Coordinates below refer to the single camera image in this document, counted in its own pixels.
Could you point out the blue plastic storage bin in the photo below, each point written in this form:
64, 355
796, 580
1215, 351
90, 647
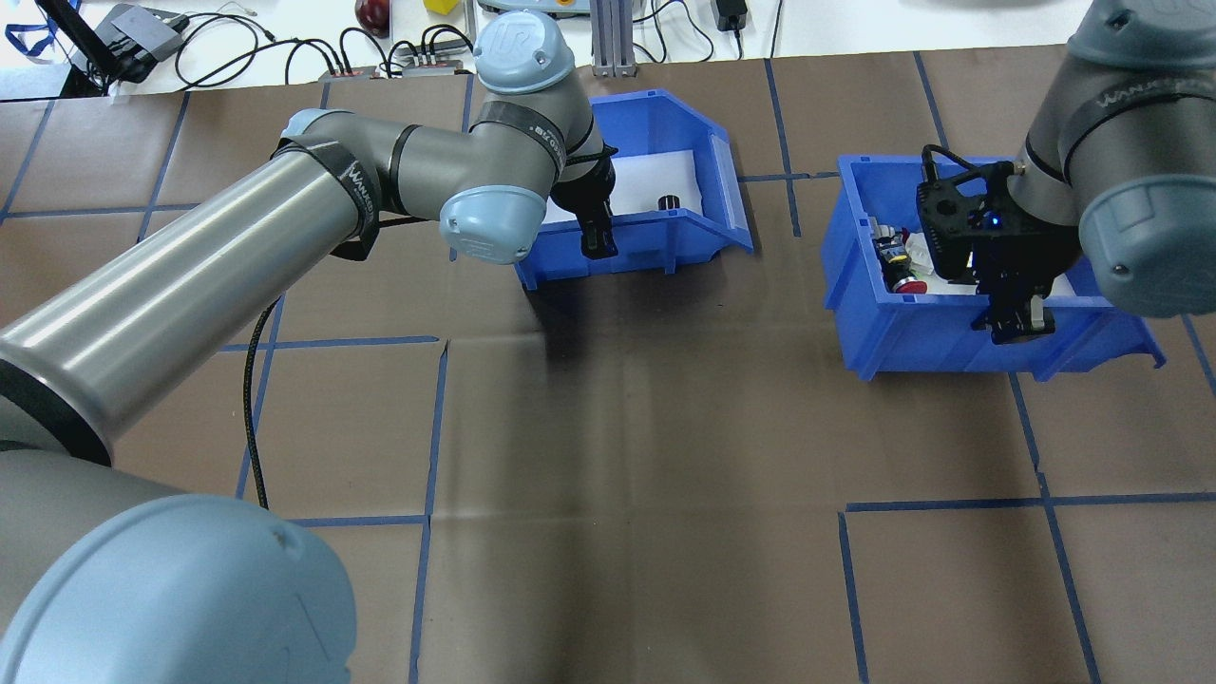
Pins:
931, 332
646, 252

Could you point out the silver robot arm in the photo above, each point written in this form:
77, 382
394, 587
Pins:
1140, 142
190, 285

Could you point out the black cylindrical battery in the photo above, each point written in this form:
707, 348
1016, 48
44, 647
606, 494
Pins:
670, 202

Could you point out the grey hub box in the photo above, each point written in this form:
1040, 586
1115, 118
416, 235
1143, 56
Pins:
142, 33

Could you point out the red mushroom emergency stop button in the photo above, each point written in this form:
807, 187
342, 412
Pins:
898, 256

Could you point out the grey adapter with red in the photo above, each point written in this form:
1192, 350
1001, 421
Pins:
347, 74
423, 71
446, 60

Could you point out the black power adapter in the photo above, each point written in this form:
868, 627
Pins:
730, 11

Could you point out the yellow cube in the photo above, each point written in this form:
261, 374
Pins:
440, 6

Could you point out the white side table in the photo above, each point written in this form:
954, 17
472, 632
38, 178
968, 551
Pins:
855, 24

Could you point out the red round fruit toy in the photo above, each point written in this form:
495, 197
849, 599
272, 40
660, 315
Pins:
372, 11

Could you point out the black stand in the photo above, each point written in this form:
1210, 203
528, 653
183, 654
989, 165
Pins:
76, 33

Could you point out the aluminium profile post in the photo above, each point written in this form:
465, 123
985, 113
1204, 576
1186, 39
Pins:
613, 38

